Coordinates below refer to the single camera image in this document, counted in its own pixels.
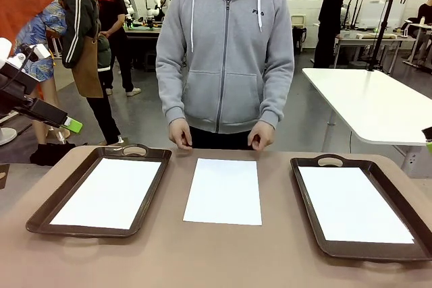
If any person's right hand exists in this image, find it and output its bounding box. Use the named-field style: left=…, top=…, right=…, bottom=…
left=168, top=119, right=194, bottom=151

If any white round stand base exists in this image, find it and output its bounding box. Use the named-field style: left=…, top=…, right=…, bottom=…
left=0, top=127, right=18, bottom=146

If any person in dark striped jacket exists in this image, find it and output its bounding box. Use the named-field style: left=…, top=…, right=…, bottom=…
left=59, top=0, right=124, bottom=146

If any person's left hand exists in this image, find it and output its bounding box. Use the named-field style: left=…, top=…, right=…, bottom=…
left=247, top=120, right=275, bottom=152

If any brown wooden board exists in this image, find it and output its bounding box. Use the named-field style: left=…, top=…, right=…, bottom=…
left=0, top=163, right=11, bottom=190

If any standing person in black clothes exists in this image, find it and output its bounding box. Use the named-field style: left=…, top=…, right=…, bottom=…
left=313, top=0, right=352, bottom=69

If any person in orange top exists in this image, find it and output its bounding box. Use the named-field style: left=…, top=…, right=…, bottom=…
left=0, top=0, right=55, bottom=68

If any person in blue floral shirt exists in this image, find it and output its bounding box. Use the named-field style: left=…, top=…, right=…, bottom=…
left=15, top=1, right=70, bottom=144

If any person in grey hoodie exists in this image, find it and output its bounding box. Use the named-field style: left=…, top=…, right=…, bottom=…
left=155, top=0, right=295, bottom=150

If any brown plastic serving tray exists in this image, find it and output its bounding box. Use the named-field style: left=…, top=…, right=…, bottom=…
left=290, top=154, right=432, bottom=262
left=26, top=143, right=172, bottom=238

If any white panel box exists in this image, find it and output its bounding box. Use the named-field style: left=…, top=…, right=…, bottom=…
left=358, top=0, right=404, bottom=30

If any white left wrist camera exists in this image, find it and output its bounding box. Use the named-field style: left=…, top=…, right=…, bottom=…
left=19, top=42, right=52, bottom=62

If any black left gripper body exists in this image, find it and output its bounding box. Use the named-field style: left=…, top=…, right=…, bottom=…
left=0, top=65, right=42, bottom=115

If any white A4 paper sheet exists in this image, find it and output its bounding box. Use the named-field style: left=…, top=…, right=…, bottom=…
left=298, top=165, right=416, bottom=245
left=49, top=156, right=162, bottom=230

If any seated person at desk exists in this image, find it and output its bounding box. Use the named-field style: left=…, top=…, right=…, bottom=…
left=416, top=0, right=432, bottom=26

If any white background work table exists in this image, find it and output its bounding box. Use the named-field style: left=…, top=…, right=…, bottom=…
left=335, top=27, right=416, bottom=67

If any grey-sleeved left forearm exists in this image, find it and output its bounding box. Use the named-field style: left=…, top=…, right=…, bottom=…
left=259, top=61, right=295, bottom=131

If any green-topped background table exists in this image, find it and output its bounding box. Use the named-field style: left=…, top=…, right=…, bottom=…
left=125, top=23, right=161, bottom=69

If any grey round stool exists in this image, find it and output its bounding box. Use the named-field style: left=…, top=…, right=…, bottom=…
left=144, top=50, right=160, bottom=72

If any grey-sleeved right forearm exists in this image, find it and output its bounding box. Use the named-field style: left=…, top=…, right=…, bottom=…
left=156, top=61, right=187, bottom=126

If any white A4 paper stack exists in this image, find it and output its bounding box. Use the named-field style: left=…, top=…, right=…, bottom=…
left=182, top=157, right=263, bottom=227

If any person in black red-print t-shirt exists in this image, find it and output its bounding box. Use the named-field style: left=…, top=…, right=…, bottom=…
left=95, top=0, right=142, bottom=97

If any black tripod stand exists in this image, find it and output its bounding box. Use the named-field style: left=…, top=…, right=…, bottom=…
left=367, top=0, right=408, bottom=72

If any white rounded-corner table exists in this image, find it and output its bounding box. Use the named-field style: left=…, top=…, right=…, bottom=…
left=302, top=67, right=432, bottom=147

